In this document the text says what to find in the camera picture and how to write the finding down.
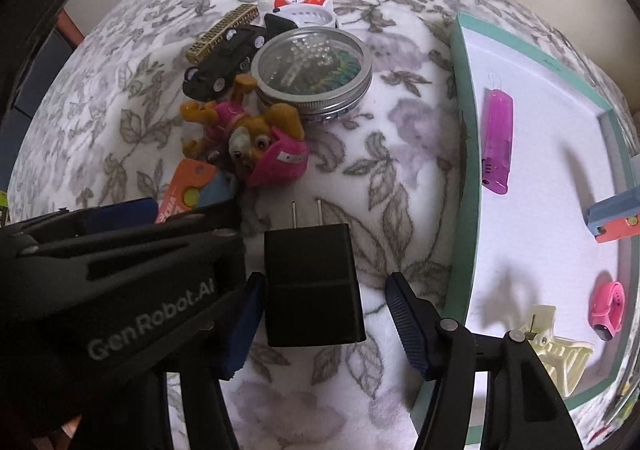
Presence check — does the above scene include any cream hair claw clip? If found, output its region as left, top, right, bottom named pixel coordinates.
left=521, top=305, right=594, bottom=398

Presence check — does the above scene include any orange blue carrot knife toy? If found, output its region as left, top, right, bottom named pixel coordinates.
left=156, top=158, right=238, bottom=224

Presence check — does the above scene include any black usb wall charger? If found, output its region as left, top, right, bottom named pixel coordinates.
left=264, top=202, right=367, bottom=348

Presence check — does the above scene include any orange blue toy gun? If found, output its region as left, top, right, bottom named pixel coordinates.
left=586, top=187, right=640, bottom=243

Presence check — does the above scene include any pink brown puppy figure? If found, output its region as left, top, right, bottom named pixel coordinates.
left=180, top=74, right=309, bottom=188

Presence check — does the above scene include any black toy car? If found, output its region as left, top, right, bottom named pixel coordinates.
left=182, top=24, right=268, bottom=102

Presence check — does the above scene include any purple translucent lighter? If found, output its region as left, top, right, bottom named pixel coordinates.
left=482, top=89, right=513, bottom=196

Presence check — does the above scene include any round tin of beads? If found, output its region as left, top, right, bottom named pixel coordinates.
left=250, top=26, right=373, bottom=123

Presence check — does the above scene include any red white glue tube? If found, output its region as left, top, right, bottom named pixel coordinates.
left=272, top=0, right=327, bottom=10

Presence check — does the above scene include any white smart watch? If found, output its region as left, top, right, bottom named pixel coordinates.
left=257, top=0, right=338, bottom=28

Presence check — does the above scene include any floral fleece blanket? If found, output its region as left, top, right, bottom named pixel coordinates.
left=8, top=0, right=639, bottom=449

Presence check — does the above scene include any teal white box tray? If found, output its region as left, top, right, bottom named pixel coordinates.
left=409, top=11, right=640, bottom=446

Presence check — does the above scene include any dark cabinet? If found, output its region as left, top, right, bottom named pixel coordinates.
left=1, top=0, right=70, bottom=189

